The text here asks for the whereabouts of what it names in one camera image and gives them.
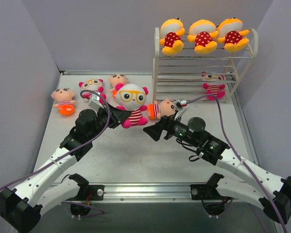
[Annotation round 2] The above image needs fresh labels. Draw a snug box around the pink panda plush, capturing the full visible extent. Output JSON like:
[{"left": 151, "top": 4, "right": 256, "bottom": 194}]
[
  {"left": 202, "top": 71, "right": 226, "bottom": 100},
  {"left": 115, "top": 83, "right": 148, "bottom": 129},
  {"left": 79, "top": 79, "right": 106, "bottom": 100}
]

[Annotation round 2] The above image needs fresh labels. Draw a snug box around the peach doll plush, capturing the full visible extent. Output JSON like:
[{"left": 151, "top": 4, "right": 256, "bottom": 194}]
[
  {"left": 109, "top": 74, "right": 129, "bottom": 99},
  {"left": 51, "top": 87, "right": 76, "bottom": 117},
  {"left": 147, "top": 98, "right": 177, "bottom": 120}
]

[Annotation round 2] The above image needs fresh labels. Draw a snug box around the pink panda plush back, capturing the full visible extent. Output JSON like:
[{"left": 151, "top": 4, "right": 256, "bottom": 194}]
[{"left": 79, "top": 79, "right": 106, "bottom": 100}]

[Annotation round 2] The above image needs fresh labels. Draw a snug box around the pink panda plush front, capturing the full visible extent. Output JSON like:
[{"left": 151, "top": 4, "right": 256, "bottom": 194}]
[{"left": 202, "top": 71, "right": 226, "bottom": 100}]

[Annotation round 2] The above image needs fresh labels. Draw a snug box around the yellow plush red dotted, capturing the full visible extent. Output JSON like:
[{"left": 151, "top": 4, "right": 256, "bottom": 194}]
[
  {"left": 187, "top": 19, "right": 218, "bottom": 54},
  {"left": 160, "top": 17, "right": 185, "bottom": 55},
  {"left": 216, "top": 17, "right": 250, "bottom": 52}
]

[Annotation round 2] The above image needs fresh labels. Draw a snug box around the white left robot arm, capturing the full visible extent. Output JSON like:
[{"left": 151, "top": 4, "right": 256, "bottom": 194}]
[{"left": 0, "top": 103, "right": 131, "bottom": 233}]

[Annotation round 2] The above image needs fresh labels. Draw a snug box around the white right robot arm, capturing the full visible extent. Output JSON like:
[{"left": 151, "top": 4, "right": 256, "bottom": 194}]
[{"left": 143, "top": 117, "right": 291, "bottom": 224}]

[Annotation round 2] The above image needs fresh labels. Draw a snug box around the cream metal-rod shelf rack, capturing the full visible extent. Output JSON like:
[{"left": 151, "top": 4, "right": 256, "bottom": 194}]
[{"left": 152, "top": 28, "right": 259, "bottom": 102}]

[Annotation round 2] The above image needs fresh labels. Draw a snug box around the peach doll plush back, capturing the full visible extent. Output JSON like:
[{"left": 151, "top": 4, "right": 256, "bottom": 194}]
[{"left": 109, "top": 74, "right": 129, "bottom": 99}]

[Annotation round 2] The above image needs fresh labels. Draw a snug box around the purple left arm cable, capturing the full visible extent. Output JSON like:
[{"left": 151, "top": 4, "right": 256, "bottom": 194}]
[{"left": 0, "top": 89, "right": 111, "bottom": 219}]

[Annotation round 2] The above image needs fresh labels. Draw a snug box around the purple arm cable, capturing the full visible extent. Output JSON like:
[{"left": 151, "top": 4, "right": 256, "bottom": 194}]
[
  {"left": 181, "top": 94, "right": 288, "bottom": 233},
  {"left": 0, "top": 89, "right": 111, "bottom": 219}
]

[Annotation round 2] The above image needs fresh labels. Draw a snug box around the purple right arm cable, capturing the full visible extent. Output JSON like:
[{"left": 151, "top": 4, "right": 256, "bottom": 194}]
[{"left": 181, "top": 94, "right": 288, "bottom": 233}]

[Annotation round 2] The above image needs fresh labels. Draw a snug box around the aluminium front mounting rail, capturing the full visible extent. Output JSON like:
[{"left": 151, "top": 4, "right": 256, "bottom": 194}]
[{"left": 48, "top": 182, "right": 236, "bottom": 203}]

